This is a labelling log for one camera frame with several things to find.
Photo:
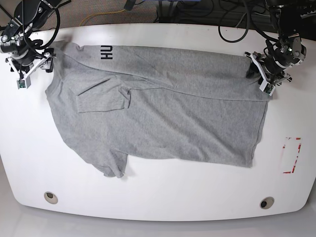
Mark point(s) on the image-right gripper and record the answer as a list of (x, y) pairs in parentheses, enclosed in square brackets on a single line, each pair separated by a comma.
[(266, 69)]

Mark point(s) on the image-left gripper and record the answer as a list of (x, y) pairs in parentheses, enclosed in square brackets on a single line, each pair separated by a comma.
[(24, 67)]

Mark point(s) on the grey T-shirt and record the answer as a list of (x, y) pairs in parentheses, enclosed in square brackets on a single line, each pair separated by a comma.
[(109, 102)]

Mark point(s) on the red tape rectangle marking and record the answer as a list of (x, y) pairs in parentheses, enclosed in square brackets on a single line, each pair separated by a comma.
[(290, 154)]

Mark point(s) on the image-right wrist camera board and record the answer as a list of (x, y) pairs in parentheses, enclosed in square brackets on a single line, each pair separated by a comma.
[(267, 88)]

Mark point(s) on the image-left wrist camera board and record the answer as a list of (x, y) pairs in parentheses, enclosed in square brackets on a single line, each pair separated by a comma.
[(21, 84)]

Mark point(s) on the left table cable grommet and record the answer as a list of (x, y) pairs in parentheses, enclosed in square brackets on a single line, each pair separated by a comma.
[(50, 198)]

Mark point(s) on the table cable grommet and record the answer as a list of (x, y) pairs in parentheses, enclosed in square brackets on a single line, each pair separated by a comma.
[(267, 203), (50, 198)]

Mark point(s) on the right table cable grommet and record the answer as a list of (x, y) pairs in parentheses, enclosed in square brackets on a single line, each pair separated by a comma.
[(267, 203)]

